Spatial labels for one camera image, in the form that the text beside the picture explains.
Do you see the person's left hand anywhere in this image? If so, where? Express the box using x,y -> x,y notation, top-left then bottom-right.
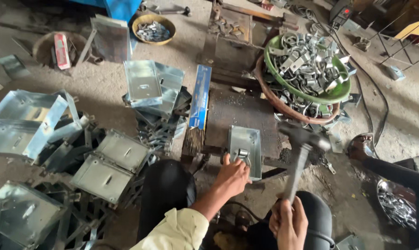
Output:
213,153 -> 253,199

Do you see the person's right hand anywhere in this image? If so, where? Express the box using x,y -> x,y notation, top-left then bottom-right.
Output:
268,196 -> 309,250

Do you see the grey steel hammer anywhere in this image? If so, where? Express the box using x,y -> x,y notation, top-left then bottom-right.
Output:
278,121 -> 332,205

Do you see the small metal hasp clip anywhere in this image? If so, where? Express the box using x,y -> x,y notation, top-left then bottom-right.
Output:
237,148 -> 252,168

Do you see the person's right leg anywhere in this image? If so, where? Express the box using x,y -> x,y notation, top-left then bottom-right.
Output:
247,191 -> 336,250

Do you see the galvanised metal tray plate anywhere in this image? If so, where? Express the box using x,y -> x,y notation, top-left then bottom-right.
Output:
227,125 -> 262,182

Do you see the bundle of welding rods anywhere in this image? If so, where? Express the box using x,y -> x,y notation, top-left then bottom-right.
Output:
181,126 -> 206,157

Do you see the person's left leg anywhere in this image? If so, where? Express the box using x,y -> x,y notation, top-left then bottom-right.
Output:
137,159 -> 197,244

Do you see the rusty metal work block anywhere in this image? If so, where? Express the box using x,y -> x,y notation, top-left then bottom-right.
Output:
203,87 -> 283,158

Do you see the bowl of shiny metal rings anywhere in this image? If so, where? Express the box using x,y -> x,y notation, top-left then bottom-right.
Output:
376,178 -> 418,230

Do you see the brown rusty basin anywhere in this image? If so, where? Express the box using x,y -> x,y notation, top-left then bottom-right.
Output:
253,55 -> 342,126

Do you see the green plastic bowl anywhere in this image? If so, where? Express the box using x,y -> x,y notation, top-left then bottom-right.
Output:
264,34 -> 352,105

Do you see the blue welding rod box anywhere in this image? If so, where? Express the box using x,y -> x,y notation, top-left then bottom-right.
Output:
188,64 -> 213,131

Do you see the heap of metal clamps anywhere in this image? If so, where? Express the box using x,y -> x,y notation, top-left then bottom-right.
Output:
269,33 -> 349,97

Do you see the rusty metal workbench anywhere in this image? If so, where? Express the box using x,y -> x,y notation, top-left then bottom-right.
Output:
198,0 -> 300,89

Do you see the stack of galvanised trays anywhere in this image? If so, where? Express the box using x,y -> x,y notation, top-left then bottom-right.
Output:
122,60 -> 193,154

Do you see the welding machine with red light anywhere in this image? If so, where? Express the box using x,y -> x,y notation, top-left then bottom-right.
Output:
329,0 -> 356,27

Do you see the yellow bowl with metal pieces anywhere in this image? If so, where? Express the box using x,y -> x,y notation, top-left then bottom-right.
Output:
132,13 -> 177,46

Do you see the dark hammer with round head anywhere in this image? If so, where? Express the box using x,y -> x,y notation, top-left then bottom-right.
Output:
150,5 -> 192,17

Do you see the upright galvanised sheet panel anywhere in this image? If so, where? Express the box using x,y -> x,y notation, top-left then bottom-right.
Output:
76,14 -> 132,65

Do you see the large heap of galvanised trays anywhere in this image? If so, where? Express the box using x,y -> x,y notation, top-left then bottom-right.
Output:
0,89 -> 152,250

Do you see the blue plastic container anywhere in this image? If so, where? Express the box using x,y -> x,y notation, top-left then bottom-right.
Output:
69,0 -> 143,22

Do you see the red and white carton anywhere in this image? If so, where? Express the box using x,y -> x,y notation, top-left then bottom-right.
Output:
54,33 -> 71,70

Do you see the round brown basket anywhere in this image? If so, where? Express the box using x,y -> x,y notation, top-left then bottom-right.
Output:
32,31 -> 93,69

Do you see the flat galvanised metal piece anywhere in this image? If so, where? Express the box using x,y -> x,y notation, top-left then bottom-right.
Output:
0,54 -> 32,79

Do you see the black cable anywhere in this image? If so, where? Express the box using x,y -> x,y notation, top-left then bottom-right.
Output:
289,3 -> 390,158

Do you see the small bent metal bracket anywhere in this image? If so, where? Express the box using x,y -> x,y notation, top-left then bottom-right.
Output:
386,65 -> 406,81

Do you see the metal frame stool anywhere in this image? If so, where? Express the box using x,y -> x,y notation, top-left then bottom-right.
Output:
368,10 -> 419,67

